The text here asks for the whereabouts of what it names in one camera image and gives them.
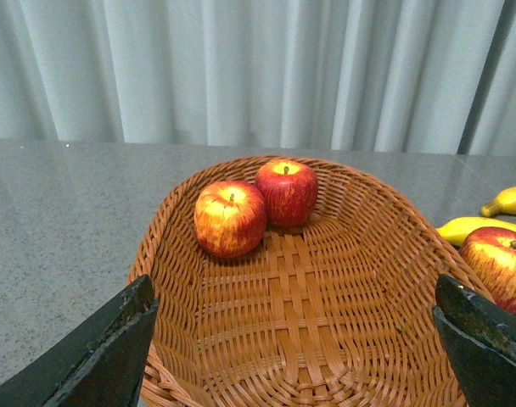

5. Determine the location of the yellow banana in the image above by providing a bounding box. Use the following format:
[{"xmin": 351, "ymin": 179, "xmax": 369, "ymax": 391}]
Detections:
[
  {"xmin": 436, "ymin": 216, "xmax": 516, "ymax": 247},
  {"xmin": 480, "ymin": 187, "xmax": 516, "ymax": 217}
]

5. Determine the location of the yellow-red apple front left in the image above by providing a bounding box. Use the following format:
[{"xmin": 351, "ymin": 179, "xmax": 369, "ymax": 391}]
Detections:
[{"xmin": 193, "ymin": 181, "xmax": 267, "ymax": 258}]

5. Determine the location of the red-yellow apple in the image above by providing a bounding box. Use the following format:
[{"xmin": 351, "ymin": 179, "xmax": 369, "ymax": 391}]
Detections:
[{"xmin": 459, "ymin": 226, "xmax": 516, "ymax": 315}]

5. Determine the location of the brown wicker basket left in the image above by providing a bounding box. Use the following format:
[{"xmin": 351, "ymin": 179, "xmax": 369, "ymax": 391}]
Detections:
[{"xmin": 130, "ymin": 156, "xmax": 485, "ymax": 406}]

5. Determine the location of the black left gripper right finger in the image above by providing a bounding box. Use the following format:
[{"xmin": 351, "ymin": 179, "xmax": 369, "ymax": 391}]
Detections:
[{"xmin": 432, "ymin": 274, "xmax": 516, "ymax": 406}]

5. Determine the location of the white pleated curtain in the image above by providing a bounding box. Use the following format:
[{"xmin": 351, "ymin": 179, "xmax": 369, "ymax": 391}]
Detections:
[{"xmin": 0, "ymin": 1, "xmax": 516, "ymax": 156}]

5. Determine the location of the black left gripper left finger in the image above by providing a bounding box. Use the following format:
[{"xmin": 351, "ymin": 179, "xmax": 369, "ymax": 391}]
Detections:
[{"xmin": 0, "ymin": 275, "xmax": 159, "ymax": 406}]

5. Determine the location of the dark red apple back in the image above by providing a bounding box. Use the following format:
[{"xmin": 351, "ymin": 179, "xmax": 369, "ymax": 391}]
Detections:
[{"xmin": 255, "ymin": 159, "xmax": 318, "ymax": 228}]

